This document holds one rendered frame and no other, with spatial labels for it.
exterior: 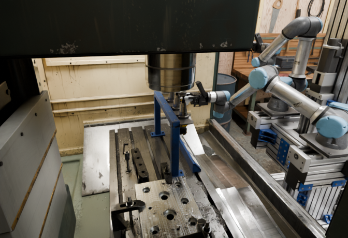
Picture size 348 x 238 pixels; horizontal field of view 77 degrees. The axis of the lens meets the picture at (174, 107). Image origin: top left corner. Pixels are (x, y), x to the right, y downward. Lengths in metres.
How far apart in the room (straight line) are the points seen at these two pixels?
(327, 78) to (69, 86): 1.70
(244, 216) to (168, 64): 0.93
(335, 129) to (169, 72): 0.89
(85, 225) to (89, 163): 0.43
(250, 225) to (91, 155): 1.12
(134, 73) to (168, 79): 1.11
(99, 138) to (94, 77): 0.46
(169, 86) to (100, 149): 1.18
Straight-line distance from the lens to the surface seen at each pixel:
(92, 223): 1.44
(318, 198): 2.03
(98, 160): 1.69
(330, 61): 1.58
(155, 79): 0.64
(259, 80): 1.31
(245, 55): 3.78
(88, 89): 1.76
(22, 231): 0.73
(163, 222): 0.90
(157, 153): 1.37
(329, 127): 1.27
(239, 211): 1.31
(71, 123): 1.88
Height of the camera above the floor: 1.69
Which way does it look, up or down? 23 degrees down
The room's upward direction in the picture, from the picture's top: 1 degrees clockwise
